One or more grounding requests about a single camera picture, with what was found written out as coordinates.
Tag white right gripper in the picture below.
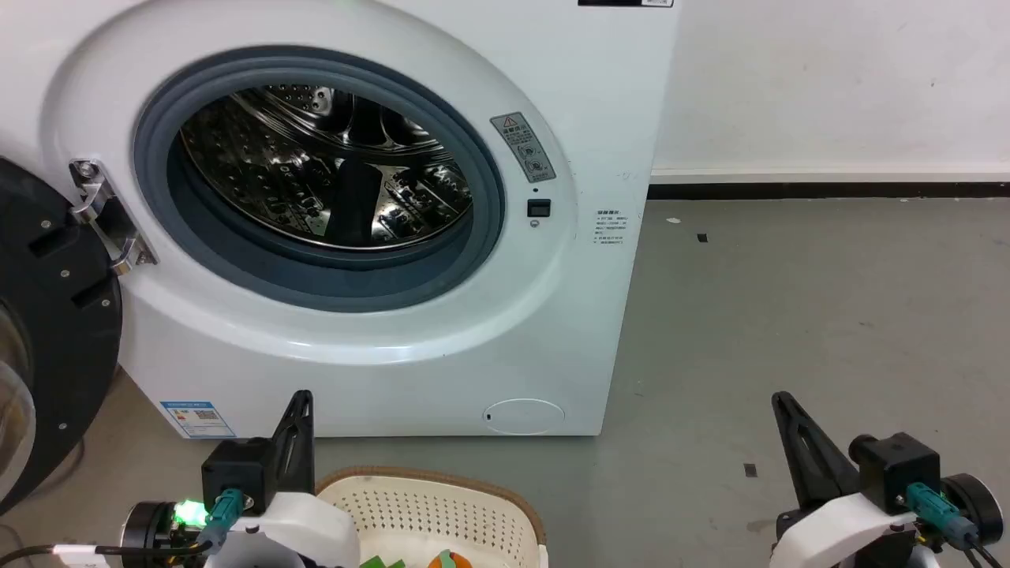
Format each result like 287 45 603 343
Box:
770 391 922 568

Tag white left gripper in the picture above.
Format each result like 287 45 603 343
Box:
207 390 361 568

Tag black washing machine door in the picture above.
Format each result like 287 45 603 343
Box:
0 156 124 515

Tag stainless steel washing machine drum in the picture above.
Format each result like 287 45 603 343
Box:
180 84 474 252

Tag metal washing machine door hinge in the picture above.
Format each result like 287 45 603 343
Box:
69 159 158 276

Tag blue energy label sticker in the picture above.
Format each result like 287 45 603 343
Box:
160 401 237 439

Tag white front-load washing machine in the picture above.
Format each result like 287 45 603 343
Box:
0 0 681 439

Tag cream perforated laundry basket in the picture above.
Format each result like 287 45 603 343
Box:
315 467 549 568

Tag grey rubber door gasket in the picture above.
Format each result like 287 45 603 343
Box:
133 47 507 314

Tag round white filter cover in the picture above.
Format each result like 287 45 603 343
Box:
482 398 567 436

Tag small printed text label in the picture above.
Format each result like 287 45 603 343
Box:
595 209 626 247

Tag grey warning sticker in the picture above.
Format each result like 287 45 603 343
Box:
490 112 557 184

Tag teal left camera cable plug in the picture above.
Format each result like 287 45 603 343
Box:
196 488 245 553

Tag teal camera cable plug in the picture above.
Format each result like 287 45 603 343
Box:
905 483 981 547
196 488 245 553

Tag teal right camera cable plug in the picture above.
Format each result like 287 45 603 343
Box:
905 483 981 547

